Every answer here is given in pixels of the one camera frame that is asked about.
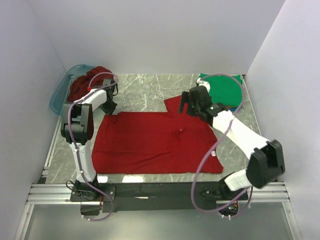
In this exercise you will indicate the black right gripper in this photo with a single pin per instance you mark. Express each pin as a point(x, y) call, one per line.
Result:
point(186, 98)

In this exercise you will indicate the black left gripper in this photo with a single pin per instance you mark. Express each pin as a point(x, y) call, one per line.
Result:
point(110, 110)

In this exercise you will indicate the bright red t shirt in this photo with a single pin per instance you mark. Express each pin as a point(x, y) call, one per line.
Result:
point(151, 142)

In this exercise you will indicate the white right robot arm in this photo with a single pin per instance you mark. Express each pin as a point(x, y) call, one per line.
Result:
point(265, 157)

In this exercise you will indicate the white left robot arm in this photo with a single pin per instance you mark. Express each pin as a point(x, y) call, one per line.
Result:
point(77, 126)

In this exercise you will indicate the dark red t shirt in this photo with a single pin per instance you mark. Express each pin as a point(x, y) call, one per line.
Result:
point(79, 87)

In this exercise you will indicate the green folded t shirt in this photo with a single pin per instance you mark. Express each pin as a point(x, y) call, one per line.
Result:
point(223, 90)

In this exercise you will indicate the blue transparent plastic bin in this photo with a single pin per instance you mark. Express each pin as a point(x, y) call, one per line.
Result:
point(63, 90)

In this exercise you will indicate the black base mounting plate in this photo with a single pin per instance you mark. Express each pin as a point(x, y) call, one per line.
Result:
point(145, 196)

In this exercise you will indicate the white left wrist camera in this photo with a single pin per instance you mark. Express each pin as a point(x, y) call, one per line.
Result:
point(95, 88)

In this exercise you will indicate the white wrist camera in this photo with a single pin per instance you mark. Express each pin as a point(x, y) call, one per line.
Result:
point(95, 88)
point(200, 82)

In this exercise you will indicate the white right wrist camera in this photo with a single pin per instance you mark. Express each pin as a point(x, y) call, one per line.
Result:
point(200, 82)

